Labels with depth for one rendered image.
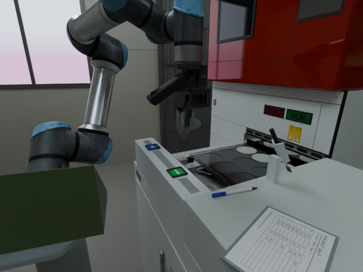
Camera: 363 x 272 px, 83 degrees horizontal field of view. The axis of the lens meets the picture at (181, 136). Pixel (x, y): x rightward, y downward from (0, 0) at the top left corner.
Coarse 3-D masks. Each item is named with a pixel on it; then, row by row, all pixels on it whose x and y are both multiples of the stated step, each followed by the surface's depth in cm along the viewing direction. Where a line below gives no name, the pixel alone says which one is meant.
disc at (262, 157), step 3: (252, 156) 97; (255, 156) 97; (258, 156) 97; (261, 156) 97; (264, 156) 97; (267, 156) 97; (255, 159) 94; (258, 159) 94; (261, 159) 94; (264, 159) 94; (267, 159) 94
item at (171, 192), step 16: (144, 144) 96; (144, 160) 89; (160, 160) 79; (176, 160) 79; (144, 176) 93; (160, 176) 70; (192, 176) 67; (160, 192) 73; (176, 192) 59; (192, 192) 59; (208, 192) 58; (176, 208) 61; (176, 224) 63
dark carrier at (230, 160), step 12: (204, 156) 98; (216, 156) 98; (228, 156) 98; (240, 156) 97; (216, 168) 85; (228, 168) 85; (240, 168) 85; (252, 168) 85; (264, 168) 85; (228, 180) 76; (240, 180) 76
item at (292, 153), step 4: (244, 136) 119; (248, 136) 116; (252, 136) 113; (244, 140) 119; (248, 140) 118; (252, 140) 113; (256, 140) 111; (260, 140) 108; (264, 140) 106; (264, 144) 106; (268, 144) 104; (272, 144) 101; (272, 148) 102; (288, 148) 95; (288, 152) 94; (292, 152) 92; (296, 152) 91; (292, 156) 92; (296, 156) 91; (300, 156) 89; (304, 156) 87; (308, 156) 87; (304, 160) 87; (308, 160) 86; (312, 160) 84; (316, 160) 83
